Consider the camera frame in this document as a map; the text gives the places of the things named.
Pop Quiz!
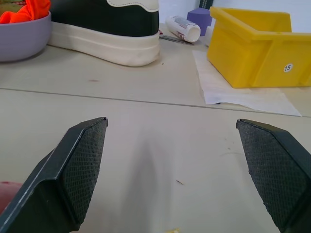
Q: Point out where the grey metal strip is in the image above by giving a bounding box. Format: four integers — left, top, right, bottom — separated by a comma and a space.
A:
159, 34, 195, 46

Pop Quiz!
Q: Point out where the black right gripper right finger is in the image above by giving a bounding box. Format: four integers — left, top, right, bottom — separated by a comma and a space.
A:
236, 118, 311, 233

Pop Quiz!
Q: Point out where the purple bowl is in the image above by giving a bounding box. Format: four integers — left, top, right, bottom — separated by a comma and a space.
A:
0, 10, 52, 63

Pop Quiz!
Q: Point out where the orange cloth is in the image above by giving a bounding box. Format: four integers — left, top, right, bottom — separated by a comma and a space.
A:
0, 0, 52, 24

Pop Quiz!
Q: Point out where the white tube with label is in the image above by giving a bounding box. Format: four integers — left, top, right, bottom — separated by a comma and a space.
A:
165, 15, 201, 44

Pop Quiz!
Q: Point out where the black and white sneaker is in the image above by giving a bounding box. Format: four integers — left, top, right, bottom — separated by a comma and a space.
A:
47, 0, 161, 67

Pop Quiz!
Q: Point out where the purple block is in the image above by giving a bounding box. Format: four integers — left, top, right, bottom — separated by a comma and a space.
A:
186, 7, 213, 37

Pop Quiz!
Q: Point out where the white paper sheet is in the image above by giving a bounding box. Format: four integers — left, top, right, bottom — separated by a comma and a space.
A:
191, 50, 302, 117

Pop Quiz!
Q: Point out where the yellow plastic bin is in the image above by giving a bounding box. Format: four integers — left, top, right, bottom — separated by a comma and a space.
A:
207, 6, 311, 89

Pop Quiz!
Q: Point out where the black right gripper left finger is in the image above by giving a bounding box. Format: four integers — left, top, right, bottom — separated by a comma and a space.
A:
0, 116, 109, 233

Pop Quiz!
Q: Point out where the black dotted strap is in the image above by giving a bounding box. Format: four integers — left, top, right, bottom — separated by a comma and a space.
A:
198, 0, 213, 11

